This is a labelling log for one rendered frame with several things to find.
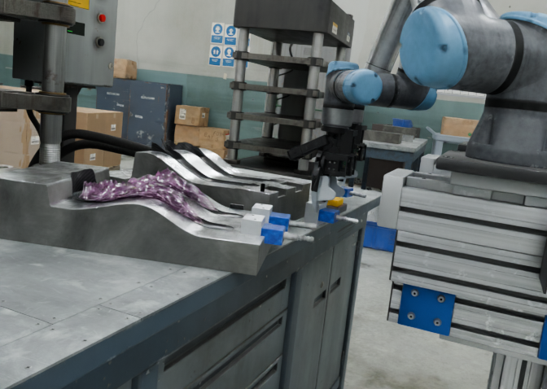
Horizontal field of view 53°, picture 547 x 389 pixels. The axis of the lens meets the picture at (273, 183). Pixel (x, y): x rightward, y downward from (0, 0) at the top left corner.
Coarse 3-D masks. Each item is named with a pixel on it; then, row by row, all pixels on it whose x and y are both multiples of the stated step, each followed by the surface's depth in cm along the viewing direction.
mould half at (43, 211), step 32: (0, 192) 97; (32, 192) 96; (64, 192) 102; (0, 224) 98; (32, 224) 97; (64, 224) 96; (96, 224) 96; (128, 224) 95; (160, 224) 94; (192, 224) 98; (224, 224) 104; (128, 256) 96; (160, 256) 95; (192, 256) 94; (224, 256) 94; (256, 256) 93
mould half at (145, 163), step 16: (144, 160) 135; (160, 160) 133; (176, 160) 136; (192, 160) 142; (224, 160) 155; (112, 176) 140; (128, 176) 142; (192, 176) 134; (208, 176) 139; (224, 176) 144; (240, 176) 147; (256, 176) 150; (208, 192) 128; (224, 192) 126; (240, 192) 125; (256, 192) 123; (272, 192) 124; (288, 192) 132; (304, 192) 142; (288, 208) 133; (304, 208) 144
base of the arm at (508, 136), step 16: (496, 112) 87; (512, 112) 85; (528, 112) 84; (544, 112) 84; (480, 128) 89; (496, 128) 86; (512, 128) 85; (528, 128) 84; (544, 128) 84; (480, 144) 88; (496, 144) 86; (512, 144) 84; (528, 144) 84; (544, 144) 84; (496, 160) 86; (512, 160) 84; (528, 160) 84; (544, 160) 84
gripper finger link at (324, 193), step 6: (324, 180) 133; (318, 186) 133; (324, 186) 133; (312, 192) 133; (318, 192) 133; (324, 192) 132; (330, 192) 132; (312, 198) 133; (318, 198) 133; (324, 198) 132; (330, 198) 132; (312, 204) 135
